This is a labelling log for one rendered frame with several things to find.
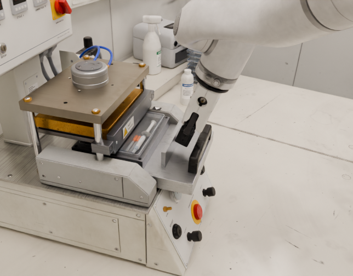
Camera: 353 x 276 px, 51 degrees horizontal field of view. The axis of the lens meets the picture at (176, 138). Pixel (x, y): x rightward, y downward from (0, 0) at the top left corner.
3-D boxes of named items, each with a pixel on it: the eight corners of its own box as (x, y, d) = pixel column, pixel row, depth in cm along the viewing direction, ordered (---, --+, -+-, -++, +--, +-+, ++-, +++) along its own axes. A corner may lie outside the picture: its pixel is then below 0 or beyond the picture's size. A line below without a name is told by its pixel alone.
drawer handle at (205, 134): (187, 172, 79) (188, 157, 77) (203, 136, 91) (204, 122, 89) (197, 174, 78) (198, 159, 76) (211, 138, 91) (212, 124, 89)
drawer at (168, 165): (65, 171, 84) (60, 142, 80) (107, 124, 102) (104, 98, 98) (191, 198, 78) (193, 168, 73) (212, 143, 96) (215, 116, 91)
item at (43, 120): (37, 132, 81) (29, 93, 76) (85, 91, 99) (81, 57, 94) (109, 146, 78) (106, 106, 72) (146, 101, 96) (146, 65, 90)
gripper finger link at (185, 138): (195, 131, 78) (183, 153, 82) (199, 124, 81) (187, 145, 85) (182, 124, 78) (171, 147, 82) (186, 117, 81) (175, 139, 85)
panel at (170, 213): (185, 269, 84) (152, 206, 77) (212, 187, 108) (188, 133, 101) (193, 269, 83) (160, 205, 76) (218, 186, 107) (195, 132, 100)
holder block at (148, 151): (72, 156, 83) (70, 147, 81) (110, 114, 99) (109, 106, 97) (142, 171, 79) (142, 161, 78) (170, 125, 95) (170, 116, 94)
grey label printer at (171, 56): (131, 58, 181) (130, 23, 172) (155, 47, 195) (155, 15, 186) (173, 70, 170) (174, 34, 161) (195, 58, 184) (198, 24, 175)
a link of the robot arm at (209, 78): (235, 86, 69) (228, 99, 71) (241, 69, 76) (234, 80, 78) (194, 65, 69) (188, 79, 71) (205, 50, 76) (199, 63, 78)
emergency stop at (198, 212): (194, 223, 94) (189, 211, 92) (198, 212, 97) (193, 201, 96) (200, 223, 93) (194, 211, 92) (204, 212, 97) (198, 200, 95)
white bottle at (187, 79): (178, 101, 155) (179, 68, 147) (189, 99, 156) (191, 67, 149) (182, 106, 151) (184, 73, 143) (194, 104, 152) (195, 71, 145)
